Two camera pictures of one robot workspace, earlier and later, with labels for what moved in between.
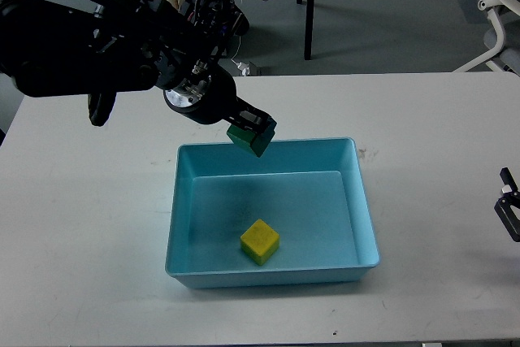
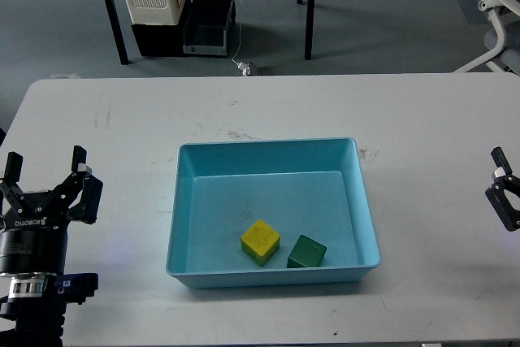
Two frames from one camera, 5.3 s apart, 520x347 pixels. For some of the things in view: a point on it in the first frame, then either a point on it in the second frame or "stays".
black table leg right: x=310 y=5 stays
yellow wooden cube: x=260 y=241 stays
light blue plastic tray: x=296 y=214 stays
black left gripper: x=207 y=93 to x=33 y=236
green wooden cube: x=248 y=139 to x=306 y=253
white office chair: x=501 y=0 stays
